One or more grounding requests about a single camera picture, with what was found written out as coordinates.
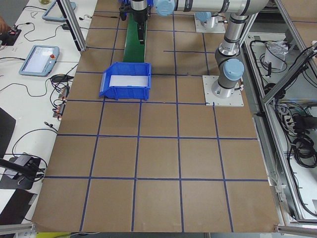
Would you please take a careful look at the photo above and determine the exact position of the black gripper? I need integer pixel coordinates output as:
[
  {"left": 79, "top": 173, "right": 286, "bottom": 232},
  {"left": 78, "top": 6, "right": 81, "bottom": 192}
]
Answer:
[{"left": 132, "top": 8, "right": 148, "bottom": 45}]

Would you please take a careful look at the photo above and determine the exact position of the person hand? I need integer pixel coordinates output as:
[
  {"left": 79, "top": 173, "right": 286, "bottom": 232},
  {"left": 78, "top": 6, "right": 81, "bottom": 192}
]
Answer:
[{"left": 0, "top": 17, "right": 11, "bottom": 34}]

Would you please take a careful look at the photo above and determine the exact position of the green conveyor belt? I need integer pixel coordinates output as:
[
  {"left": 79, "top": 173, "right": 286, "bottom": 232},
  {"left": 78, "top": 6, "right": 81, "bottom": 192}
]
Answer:
[{"left": 123, "top": 13, "right": 146, "bottom": 62}]

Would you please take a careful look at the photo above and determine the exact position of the blue bin with foam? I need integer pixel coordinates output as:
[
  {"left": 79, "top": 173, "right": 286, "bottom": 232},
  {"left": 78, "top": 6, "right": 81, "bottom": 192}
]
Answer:
[{"left": 99, "top": 62, "right": 152, "bottom": 100}]

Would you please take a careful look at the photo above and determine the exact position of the white foam pad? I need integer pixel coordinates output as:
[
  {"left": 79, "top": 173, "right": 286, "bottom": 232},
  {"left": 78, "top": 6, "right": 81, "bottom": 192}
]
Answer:
[{"left": 109, "top": 75, "right": 148, "bottom": 87}]

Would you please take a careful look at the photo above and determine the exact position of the black power adapter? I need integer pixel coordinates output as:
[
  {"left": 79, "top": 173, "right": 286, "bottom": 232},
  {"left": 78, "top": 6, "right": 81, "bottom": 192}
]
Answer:
[{"left": 62, "top": 23, "right": 70, "bottom": 30}]

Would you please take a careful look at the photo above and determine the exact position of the teach pendant far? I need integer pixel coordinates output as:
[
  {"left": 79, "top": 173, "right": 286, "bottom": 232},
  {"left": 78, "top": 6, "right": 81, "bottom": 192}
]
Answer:
[{"left": 42, "top": 0, "right": 65, "bottom": 23}]

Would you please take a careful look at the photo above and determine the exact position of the teach pendant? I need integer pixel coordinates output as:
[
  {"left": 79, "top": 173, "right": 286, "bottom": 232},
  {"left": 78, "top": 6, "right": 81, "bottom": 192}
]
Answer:
[
  {"left": 19, "top": 45, "right": 59, "bottom": 77},
  {"left": 42, "top": 0, "right": 65, "bottom": 23}
]

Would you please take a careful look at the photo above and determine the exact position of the teach pendant near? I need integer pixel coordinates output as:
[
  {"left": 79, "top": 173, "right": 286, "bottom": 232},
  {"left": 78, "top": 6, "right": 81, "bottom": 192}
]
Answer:
[{"left": 19, "top": 45, "right": 59, "bottom": 77}]

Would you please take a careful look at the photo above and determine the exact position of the aluminium frame post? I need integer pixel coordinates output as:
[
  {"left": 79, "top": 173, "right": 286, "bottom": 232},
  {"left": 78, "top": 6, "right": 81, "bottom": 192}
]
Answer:
[{"left": 56, "top": 0, "right": 87, "bottom": 52}]

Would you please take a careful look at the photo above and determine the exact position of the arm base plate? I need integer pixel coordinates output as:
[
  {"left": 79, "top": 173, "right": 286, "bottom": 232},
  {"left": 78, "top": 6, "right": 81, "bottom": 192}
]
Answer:
[
  {"left": 203, "top": 75, "right": 244, "bottom": 107},
  {"left": 194, "top": 12, "right": 226, "bottom": 34}
]

